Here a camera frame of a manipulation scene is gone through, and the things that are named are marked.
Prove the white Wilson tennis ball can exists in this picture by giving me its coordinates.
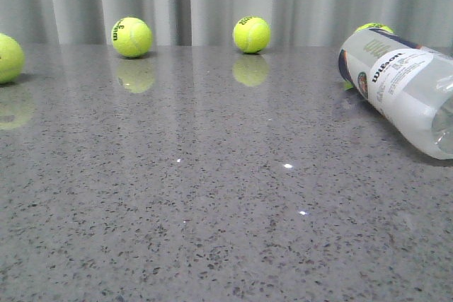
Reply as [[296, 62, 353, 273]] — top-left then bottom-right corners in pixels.
[[338, 28, 452, 160]]

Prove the centre yellow tennis ball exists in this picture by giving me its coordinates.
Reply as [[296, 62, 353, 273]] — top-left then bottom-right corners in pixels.
[[232, 16, 271, 54]]

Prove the yellow Wilson 3 tennis ball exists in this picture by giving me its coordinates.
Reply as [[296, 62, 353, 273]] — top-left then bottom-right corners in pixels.
[[111, 17, 152, 58]]

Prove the Roland Garros yellow tennis ball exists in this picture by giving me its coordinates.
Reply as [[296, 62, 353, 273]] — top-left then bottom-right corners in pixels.
[[354, 23, 394, 34]]

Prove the far-left yellow tennis ball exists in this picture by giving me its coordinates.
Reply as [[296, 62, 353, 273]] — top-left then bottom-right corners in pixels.
[[0, 33, 25, 84]]

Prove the grey pleated curtain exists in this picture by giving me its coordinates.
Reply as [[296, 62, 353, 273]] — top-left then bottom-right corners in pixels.
[[1, 0, 452, 47]]

